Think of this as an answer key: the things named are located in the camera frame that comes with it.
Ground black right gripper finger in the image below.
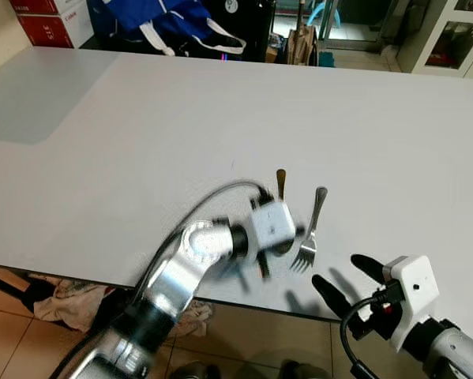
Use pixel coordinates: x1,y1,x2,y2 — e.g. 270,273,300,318
311,274,354,321
351,254,389,285

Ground silver metal fork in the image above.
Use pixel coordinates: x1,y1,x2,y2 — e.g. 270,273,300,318
290,186,328,275

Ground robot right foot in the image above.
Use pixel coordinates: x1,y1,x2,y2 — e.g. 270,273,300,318
280,359,324,379

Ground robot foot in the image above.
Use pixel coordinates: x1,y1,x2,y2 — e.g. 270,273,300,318
169,362,213,379
280,359,324,379

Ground white printed crumpled cloth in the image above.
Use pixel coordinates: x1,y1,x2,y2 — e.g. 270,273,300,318
169,304,215,340

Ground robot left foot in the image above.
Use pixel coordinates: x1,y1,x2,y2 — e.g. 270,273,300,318
169,362,213,379

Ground beige fabric bag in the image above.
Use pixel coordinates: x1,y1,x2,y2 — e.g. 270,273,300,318
287,24,320,68

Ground beige crumpled cloth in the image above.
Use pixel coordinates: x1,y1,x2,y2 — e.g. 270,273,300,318
32,276,114,332

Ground black bag with round logo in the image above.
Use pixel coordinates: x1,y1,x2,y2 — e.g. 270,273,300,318
205,0,278,62

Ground white glass door cabinet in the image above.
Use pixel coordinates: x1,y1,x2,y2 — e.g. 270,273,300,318
394,0,473,80

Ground red cardboard box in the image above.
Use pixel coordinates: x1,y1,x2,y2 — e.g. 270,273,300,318
11,0,87,17
19,12,95,48

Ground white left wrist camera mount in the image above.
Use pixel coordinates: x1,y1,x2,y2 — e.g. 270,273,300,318
248,201,298,252

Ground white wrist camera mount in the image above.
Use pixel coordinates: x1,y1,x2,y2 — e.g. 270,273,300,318
382,255,441,352
248,201,298,252

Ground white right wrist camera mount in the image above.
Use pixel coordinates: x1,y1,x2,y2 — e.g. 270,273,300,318
382,255,441,352

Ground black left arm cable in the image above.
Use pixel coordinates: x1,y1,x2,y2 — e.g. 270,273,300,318
51,180,272,379

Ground blue bag with white straps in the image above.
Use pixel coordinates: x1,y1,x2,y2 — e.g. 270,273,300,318
90,0,246,56

